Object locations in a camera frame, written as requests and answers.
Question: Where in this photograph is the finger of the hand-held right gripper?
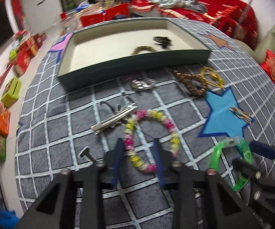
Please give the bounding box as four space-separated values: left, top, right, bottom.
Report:
249 140 275 164
232 159 275 210

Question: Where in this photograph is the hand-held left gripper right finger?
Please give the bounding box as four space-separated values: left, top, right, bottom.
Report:
154 138 263 229

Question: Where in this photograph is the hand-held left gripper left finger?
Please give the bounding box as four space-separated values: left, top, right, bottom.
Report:
15 138 125 229

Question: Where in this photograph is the green translucent plastic bracelet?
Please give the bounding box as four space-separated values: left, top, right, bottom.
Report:
208 136 254 192

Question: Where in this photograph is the silver metal hair clip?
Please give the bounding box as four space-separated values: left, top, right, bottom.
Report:
91 102 138 135

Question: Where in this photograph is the pink yellow beaded bracelet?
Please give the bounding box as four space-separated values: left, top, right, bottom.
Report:
124 109 181 173

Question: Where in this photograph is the silver rhinestone hair clip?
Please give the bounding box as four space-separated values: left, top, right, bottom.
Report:
131 77 156 92

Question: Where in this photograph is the brown spiral hair tie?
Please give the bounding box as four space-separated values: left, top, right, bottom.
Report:
173 70 208 98

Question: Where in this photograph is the yellow tassel pendant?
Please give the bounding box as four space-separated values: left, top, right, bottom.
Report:
200 67 225 90

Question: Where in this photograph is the green shallow cardboard box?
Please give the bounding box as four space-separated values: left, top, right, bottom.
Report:
57 18 211 91

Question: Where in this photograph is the grey checked tablecloth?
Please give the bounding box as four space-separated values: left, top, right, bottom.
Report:
14 17 275 229

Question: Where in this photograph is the beige sofa cushion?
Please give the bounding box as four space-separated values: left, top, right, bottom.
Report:
252 25 275 65

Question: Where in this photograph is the black hair claw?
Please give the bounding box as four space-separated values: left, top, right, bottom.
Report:
152 36 174 49

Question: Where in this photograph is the metal stand rod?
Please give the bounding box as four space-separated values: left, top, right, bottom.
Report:
233 0 266 39

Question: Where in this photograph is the red gift box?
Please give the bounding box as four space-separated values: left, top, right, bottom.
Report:
10 30 47 77

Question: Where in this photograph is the red sofa cover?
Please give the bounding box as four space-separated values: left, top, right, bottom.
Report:
130 0 259 50

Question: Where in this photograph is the red gift bag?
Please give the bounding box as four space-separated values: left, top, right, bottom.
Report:
80 3 130 28

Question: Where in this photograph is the white door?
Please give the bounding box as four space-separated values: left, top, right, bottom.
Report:
19 0 64 32

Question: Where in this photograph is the braided rope bracelet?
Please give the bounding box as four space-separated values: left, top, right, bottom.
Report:
133 45 158 55

